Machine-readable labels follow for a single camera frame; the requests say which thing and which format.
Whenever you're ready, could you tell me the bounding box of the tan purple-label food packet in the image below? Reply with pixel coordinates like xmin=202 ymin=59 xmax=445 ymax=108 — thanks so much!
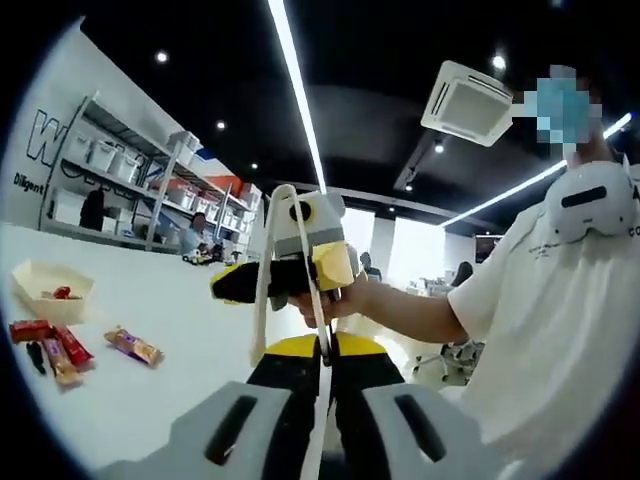
xmin=103 ymin=326 xmax=165 ymax=370

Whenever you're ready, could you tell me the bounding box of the cream paper food container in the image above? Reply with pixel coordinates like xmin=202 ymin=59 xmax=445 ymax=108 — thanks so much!
xmin=10 ymin=258 xmax=96 ymax=324

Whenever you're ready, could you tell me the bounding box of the row of white storage bins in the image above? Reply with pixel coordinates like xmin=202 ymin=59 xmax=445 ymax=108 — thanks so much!
xmin=64 ymin=129 xmax=261 ymax=231

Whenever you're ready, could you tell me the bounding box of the yellow white toy vehicle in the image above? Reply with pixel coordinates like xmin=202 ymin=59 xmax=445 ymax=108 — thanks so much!
xmin=182 ymin=247 xmax=224 ymax=266

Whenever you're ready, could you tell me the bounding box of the white ceiling air conditioner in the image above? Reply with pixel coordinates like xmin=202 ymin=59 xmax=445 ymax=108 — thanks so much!
xmin=420 ymin=59 xmax=516 ymax=147

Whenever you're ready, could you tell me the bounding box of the white cardboard box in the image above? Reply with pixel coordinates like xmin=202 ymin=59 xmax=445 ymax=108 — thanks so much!
xmin=53 ymin=191 xmax=84 ymax=225

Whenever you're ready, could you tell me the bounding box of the white office chair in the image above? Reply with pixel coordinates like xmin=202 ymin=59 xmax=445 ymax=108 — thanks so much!
xmin=414 ymin=339 xmax=484 ymax=386

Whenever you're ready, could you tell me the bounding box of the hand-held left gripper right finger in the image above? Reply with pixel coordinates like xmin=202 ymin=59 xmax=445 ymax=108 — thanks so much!
xmin=330 ymin=332 xmax=506 ymax=480

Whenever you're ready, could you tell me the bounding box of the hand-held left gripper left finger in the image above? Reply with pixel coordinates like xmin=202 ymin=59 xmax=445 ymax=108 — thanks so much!
xmin=99 ymin=333 xmax=322 ymax=480

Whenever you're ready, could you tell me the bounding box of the person in white shirt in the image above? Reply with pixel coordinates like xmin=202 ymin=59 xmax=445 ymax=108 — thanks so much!
xmin=447 ymin=164 xmax=640 ymax=480

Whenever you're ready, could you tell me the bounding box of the small black clip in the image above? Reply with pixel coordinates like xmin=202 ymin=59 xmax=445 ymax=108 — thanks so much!
xmin=25 ymin=341 xmax=47 ymax=375

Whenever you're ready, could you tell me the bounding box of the long ceiling light strip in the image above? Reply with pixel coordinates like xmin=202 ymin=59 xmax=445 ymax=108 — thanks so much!
xmin=442 ymin=112 xmax=634 ymax=229
xmin=267 ymin=0 xmax=331 ymax=194

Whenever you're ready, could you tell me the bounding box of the white chest device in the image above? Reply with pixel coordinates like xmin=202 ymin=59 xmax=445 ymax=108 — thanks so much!
xmin=547 ymin=162 xmax=639 ymax=236

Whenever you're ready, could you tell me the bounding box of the black backpack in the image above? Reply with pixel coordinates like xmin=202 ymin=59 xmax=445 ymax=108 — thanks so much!
xmin=79 ymin=189 xmax=106 ymax=231

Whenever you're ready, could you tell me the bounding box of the grey metal storage shelf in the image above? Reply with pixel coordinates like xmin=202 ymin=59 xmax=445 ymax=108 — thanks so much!
xmin=39 ymin=93 xmax=262 ymax=252

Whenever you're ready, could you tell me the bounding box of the red wafer food packet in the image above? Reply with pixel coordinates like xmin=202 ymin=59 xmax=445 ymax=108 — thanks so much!
xmin=53 ymin=325 xmax=95 ymax=367

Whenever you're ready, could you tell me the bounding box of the person's right hand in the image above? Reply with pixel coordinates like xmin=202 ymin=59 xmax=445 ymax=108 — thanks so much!
xmin=289 ymin=276 xmax=382 ymax=332

